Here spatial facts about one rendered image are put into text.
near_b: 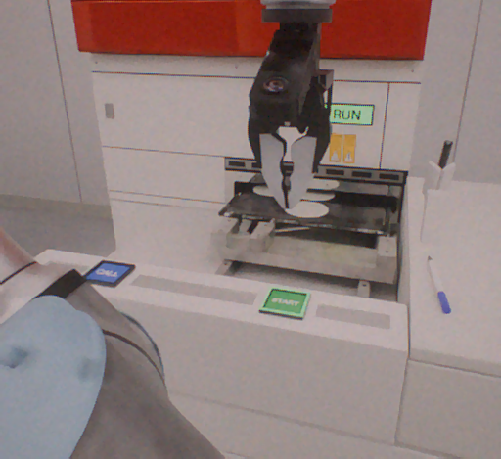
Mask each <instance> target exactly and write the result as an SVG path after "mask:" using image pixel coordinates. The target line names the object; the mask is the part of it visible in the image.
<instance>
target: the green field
mask: <svg viewBox="0 0 501 459"><path fill-rule="evenodd" d="M371 116H372V107H365V106H343V105H332V111H331V117H330V120H331V122H346V123H366V124H371Z"/></svg>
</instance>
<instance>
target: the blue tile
mask: <svg viewBox="0 0 501 459"><path fill-rule="evenodd" d="M128 268H130V267H124V266H116V265H110V264H102V265H101V266H100V267H99V268H97V269H96V270H95V271H93V272H91V273H90V274H89V276H88V277H87V279H93V280H100V281H106V282H112V283H113V282H114V281H115V280H116V279H117V278H120V277H121V275H122V274H123V273H124V272H125V271H126V270H127V269H128Z"/></svg>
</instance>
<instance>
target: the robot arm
mask: <svg viewBox="0 0 501 459"><path fill-rule="evenodd" d="M335 2H336V0H260V3H261V4H262V5H266V9H261V22H262V23H279V30H276V31H275V32H274V35H273V38H272V40H271V43H270V45H269V47H268V51H266V53H265V55H264V58H263V60H262V64H261V66H260V68H259V71H258V73H257V76H256V79H255V80H254V81H253V83H252V86H251V89H250V93H249V102H250V104H249V105H248V108H249V120H248V139H249V143H250V148H251V150H252V154H253V156H254V157H255V159H256V161H257V164H258V167H259V169H260V170H261V172H262V175H263V177H264V179H265V182H266V184H267V186H269V188H270V190H271V192H272V194H273V196H274V198H275V199H276V201H277V202H278V203H279V205H280V206H281V207H283V208H284V209H288V210H291V209H293V207H294V206H295V205H296V204H298V203H299V201H300V200H301V199H302V197H303V196H304V193H305V191H306V189H307V187H308V185H309V183H310V182H312V179H313V177H314V175H315V173H316V170H317V168H318V165H319V163H320V161H321V159H322V158H323V157H324V155H326V152H327V150H328V148H329V145H330V142H331V137H332V124H331V120H330V117H331V111H332V93H333V76H334V70H333V69H319V57H320V49H321V36H322V23H330V22H331V20H332V19H333V9H329V5H334V3H335ZM327 91H328V93H327V108H326V99H325V94H324V93H326V92H327ZM280 127H287V128H295V129H297V130H298V132H299V133H300V134H303V133H304V132H305V131H306V128H307V127H308V128H307V131H306V133H305V135H303V136H301V137H299V138H298V140H295V141H294V142H293V143H292V145H291V158H292V161H293V163H294V169H293V171H292V173H291V175H290V183H291V188H290V191H289V193H288V190H287V187H286V183H285V179H286V175H287V172H286V169H285V168H284V157H285V155H286V153H287V141H286V140H285V138H284V137H281V136H280V135H279V128H280ZM0 459H226V457H225V456H224V455H223V454H222V453H220V452H219V451H218V450H217V449H215V448H214V446H213V445H212V444H211V443H210V442H209V441H208V440H207V439H206V438H205V437H204V435H202V434H201V433H200V432H199V431H198V430H197V429H196V428H195V427H194V426H193V424H192V423H191V422H189V421H188V420H187V419H186V418H185V417H184V416H183V415H182V414H181V412H180V411H179V410H178V409H177V408H175V406H174V405H173V404H172V403H171V402H170V400H169V397H168V392H167V387H166V383H165V372H164V365H163V361H162V357H161V353H159V349H158V347H157V345H156V343H155V340H154V339H153V337H152V336H151V334H150V333H149V332H148V330H146V328H145V327H144V326H143V325H142V324H141V323H140V322H139V321H137V320H136V319H135V318H132V317H131V316H129V314H128V313H126V312H124V311H122V310H118V309H116V308H115V307H113V306H112V305H111V304H110V303H109V301H108V300H106V299H105V298H104V297H103V296H102V295H101V294H100V293H99V292H98V291H97V290H96V289H95V287H93V286H92V285H91V284H90V283H89V282H88V281H87V280H86V279H85V278H84V277H83V276H81V275H80V273H79V272H78V271H77V270H76V269H75V268H74V267H72V266H55V265H42V264H39V263H38V262H37V261H36V260H34V258H33V257H32V256H31V255H30V254H29V253H28V252H27V251H26V250H25V249H23V248H22V246H20V245H19V244H18V243H17V242H16V241H15V240H14V239H12V238H11V237H10V236H9V235H8V233H7V232H6V231H5V230H4V229H3V228H2V227H0Z"/></svg>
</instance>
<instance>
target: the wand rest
mask: <svg viewBox="0 0 501 459"><path fill-rule="evenodd" d="M455 166H456V164H455V163H454V162H453V163H451V164H450V165H448V166H446V167H445V168H443V169H442V172H441V168H440V167H439V166H438V165H436V164H435V163H433V162H432V161H430V162H429V165H428V171H427V175H425V179H424V184H423V189H422V193H423V194H424V200H425V206H424V213H423V220H422V227H421V234H420V242H422V243H431V244H440V238H441V231H442V225H443V219H444V214H445V207H446V201H447V190H448V187H450V184H451V180H452V177H453V173H454V169H455ZM440 174H441V175H440ZM439 177H440V179H439ZM437 181H439V184H437ZM436 186H437V187H436Z"/></svg>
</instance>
